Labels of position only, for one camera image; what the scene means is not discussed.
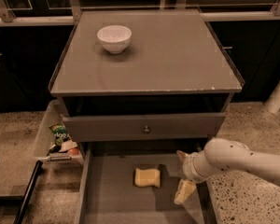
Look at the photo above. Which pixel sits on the white ceramic bowl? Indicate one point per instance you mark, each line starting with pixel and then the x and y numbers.
pixel 115 38

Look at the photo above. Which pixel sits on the yellow sponge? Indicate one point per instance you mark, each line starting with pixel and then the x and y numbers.
pixel 147 178

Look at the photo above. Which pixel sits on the red white object in bin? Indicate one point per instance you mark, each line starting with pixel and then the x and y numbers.
pixel 69 147

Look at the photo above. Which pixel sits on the grey drawer cabinet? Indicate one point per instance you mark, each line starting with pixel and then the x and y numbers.
pixel 173 65

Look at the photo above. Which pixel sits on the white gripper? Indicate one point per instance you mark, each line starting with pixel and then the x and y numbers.
pixel 189 168

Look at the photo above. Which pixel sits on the clear plastic storage bin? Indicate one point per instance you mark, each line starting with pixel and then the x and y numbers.
pixel 45 138

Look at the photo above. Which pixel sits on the white railing frame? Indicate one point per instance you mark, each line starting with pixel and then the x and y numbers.
pixel 55 12

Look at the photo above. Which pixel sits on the round metal drawer knob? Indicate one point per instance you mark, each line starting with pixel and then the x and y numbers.
pixel 146 129

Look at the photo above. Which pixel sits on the grey top drawer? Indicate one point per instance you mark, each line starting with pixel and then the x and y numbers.
pixel 162 126

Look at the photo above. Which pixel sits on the black bar on floor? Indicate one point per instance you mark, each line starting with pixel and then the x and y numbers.
pixel 28 193

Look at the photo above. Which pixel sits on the grey open middle drawer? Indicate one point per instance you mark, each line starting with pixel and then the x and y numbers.
pixel 108 194

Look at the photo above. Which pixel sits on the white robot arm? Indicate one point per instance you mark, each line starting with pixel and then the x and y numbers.
pixel 221 156

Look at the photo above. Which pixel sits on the green snack bag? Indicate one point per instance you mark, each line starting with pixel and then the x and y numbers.
pixel 60 133

